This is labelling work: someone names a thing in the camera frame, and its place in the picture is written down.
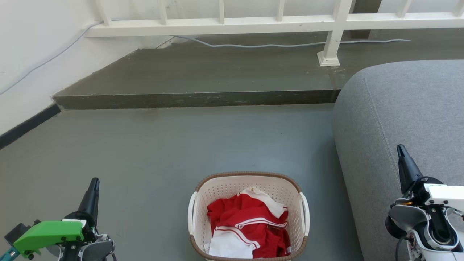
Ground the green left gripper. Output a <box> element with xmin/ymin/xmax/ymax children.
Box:
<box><xmin>13</xmin><ymin>177</ymin><xmax>100</xmax><ymax>259</ymax></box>

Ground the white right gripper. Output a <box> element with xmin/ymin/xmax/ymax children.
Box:
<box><xmin>396</xmin><ymin>144</ymin><xmax>464</xmax><ymax>219</ymax></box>

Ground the cream perforated laundry basket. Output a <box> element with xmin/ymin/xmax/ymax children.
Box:
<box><xmin>187</xmin><ymin>171</ymin><xmax>311</xmax><ymax>261</ymax></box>

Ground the grey fabric sofa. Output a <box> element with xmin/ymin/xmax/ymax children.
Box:
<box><xmin>332</xmin><ymin>59</ymin><xmax>464</xmax><ymax>261</ymax></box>

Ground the black baseboard strip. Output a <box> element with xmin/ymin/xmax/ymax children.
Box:
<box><xmin>0</xmin><ymin>103</ymin><xmax>62</xmax><ymax>149</ymax></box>

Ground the red garment with white trim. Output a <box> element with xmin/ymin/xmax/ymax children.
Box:
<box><xmin>207</xmin><ymin>187</ymin><xmax>292</xmax><ymax>259</ymax></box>

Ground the dark pillar behind railing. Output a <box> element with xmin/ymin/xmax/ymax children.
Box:
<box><xmin>349</xmin><ymin>0</ymin><xmax>382</xmax><ymax>40</ymax></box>

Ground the grey concrete raised step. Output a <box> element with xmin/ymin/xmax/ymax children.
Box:
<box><xmin>52</xmin><ymin>28</ymin><xmax>464</xmax><ymax>111</ymax></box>

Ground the white wooden railing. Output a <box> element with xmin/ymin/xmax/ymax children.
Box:
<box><xmin>84</xmin><ymin>0</ymin><xmax>464</xmax><ymax>67</ymax></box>

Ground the teal cable connector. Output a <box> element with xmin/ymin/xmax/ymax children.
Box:
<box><xmin>0</xmin><ymin>246</ymin><xmax>21</xmax><ymax>261</ymax></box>

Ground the grey cable on wall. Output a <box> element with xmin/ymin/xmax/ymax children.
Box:
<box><xmin>0</xmin><ymin>21</ymin><xmax>104</xmax><ymax>96</ymax></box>

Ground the grey cable on floor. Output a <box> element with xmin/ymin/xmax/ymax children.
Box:
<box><xmin>173</xmin><ymin>35</ymin><xmax>411</xmax><ymax>49</ymax></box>

